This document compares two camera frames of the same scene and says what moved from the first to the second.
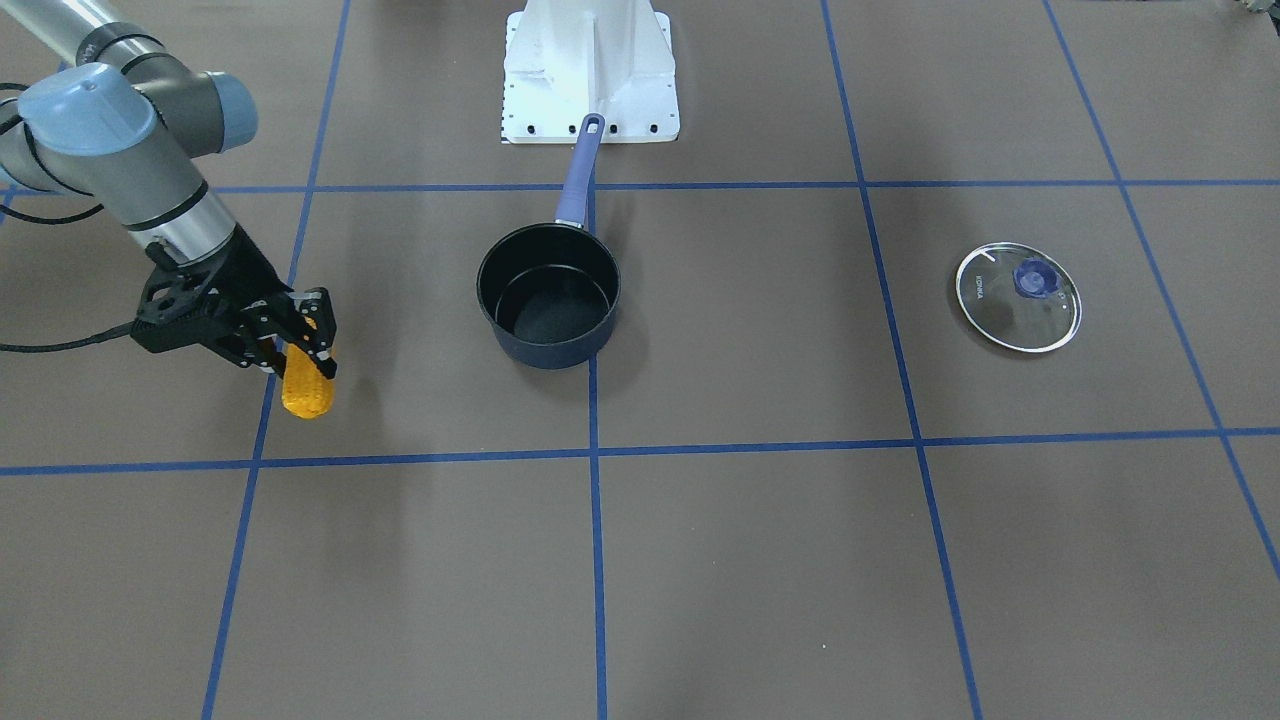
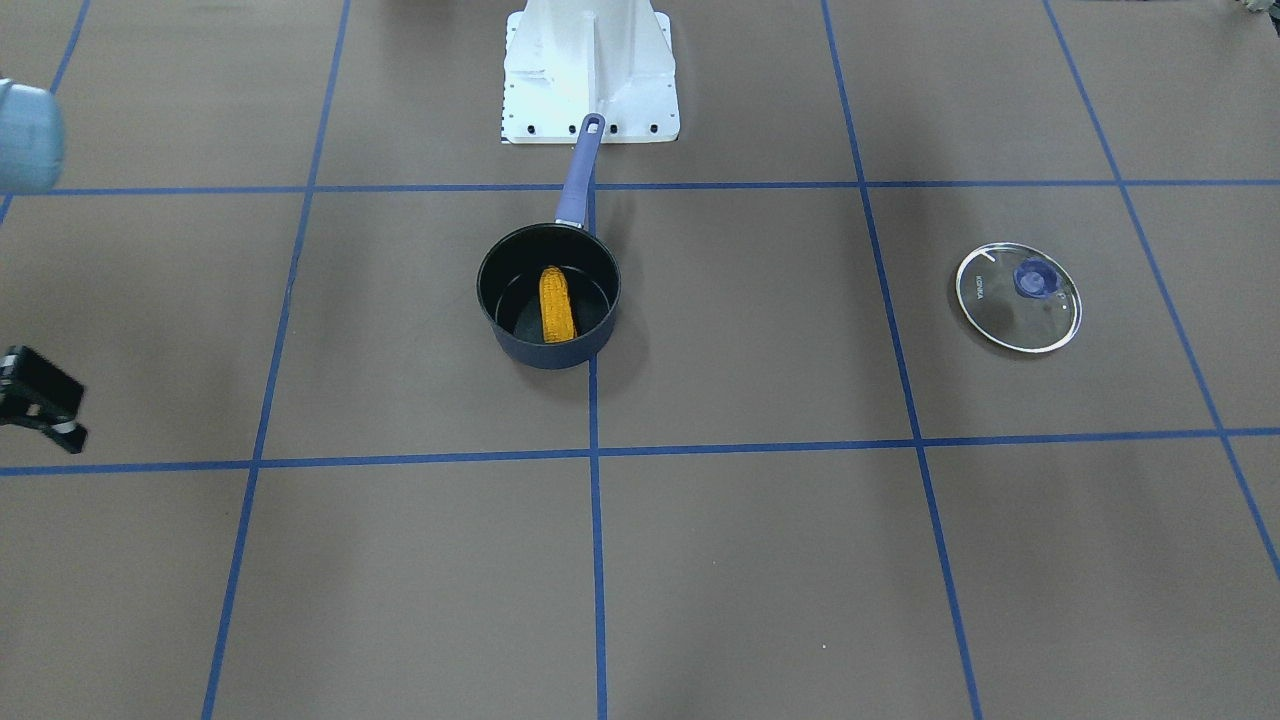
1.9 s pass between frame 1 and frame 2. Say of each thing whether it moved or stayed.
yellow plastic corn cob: moved
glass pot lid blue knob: stayed
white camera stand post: stayed
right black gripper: moved
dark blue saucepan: stayed
